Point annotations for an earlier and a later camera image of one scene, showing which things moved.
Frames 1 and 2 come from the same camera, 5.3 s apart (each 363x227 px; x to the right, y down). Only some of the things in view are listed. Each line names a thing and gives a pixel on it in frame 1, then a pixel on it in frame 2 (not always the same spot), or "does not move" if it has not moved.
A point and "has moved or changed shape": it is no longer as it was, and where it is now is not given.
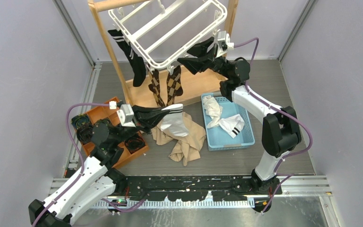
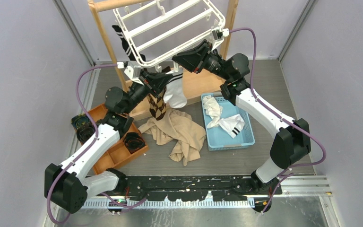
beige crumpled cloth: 188,146 does not move
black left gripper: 147,117 → 156,82
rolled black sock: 134,143 does not move
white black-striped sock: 233,125 does not move
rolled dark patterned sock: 79,120 does not move
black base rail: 181,188 does not move
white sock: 213,109 does not move
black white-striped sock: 134,60 has moved or changed shape
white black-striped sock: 174,122 → 174,93
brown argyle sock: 174,85 → 166,69
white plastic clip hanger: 161,31 does not move
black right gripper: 204,61 does not move
